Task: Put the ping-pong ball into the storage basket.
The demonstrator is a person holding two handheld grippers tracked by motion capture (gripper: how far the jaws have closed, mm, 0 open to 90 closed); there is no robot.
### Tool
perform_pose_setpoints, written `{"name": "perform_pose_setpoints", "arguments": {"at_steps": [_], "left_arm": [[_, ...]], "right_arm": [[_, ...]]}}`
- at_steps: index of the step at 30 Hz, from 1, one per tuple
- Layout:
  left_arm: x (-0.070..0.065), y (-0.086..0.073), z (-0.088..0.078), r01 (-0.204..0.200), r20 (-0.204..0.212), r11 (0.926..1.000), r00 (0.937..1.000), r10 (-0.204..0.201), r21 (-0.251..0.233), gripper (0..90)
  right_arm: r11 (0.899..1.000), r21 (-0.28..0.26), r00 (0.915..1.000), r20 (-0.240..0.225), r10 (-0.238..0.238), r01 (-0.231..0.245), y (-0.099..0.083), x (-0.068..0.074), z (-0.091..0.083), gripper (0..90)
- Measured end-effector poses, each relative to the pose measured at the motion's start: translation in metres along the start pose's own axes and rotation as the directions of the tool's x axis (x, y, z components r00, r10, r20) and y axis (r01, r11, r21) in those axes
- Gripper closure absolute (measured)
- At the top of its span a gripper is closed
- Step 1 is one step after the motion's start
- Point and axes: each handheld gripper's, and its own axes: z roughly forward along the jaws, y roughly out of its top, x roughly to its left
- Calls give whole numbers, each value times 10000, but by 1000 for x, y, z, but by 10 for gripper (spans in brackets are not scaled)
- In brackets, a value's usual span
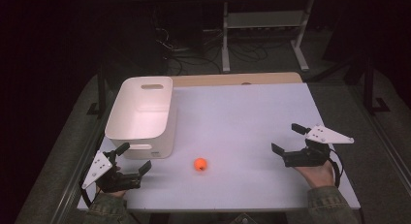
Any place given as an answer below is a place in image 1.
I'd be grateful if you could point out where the small orange fruit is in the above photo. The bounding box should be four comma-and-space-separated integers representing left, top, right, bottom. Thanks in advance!
193, 157, 208, 173

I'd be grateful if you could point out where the black metal stand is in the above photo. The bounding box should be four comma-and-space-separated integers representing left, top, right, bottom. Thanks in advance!
361, 54, 392, 115

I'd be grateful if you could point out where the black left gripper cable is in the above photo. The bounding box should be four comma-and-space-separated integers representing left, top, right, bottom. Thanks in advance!
79, 180, 94, 209

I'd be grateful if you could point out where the tangle of floor cables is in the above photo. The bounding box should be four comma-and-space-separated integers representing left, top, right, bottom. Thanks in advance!
154, 25, 269, 75

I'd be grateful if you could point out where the person's right hand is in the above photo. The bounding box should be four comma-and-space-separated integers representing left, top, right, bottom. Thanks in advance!
294, 160, 335, 190

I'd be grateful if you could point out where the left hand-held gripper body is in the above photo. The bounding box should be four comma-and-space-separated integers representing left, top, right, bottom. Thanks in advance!
80, 149, 142, 194

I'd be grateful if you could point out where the white metal stand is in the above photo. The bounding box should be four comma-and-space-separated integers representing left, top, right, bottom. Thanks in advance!
221, 0, 315, 74

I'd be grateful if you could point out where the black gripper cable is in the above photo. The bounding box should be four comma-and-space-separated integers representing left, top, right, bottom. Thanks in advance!
328, 148, 344, 189
79, 180, 94, 209

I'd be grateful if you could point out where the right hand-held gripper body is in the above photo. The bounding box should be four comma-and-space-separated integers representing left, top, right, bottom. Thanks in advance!
281, 124, 355, 168

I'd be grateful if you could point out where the white plastic bin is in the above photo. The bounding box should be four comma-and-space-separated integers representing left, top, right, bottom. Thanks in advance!
104, 76, 177, 160

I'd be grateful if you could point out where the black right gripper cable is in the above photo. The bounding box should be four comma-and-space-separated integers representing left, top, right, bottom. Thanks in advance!
328, 148, 344, 189

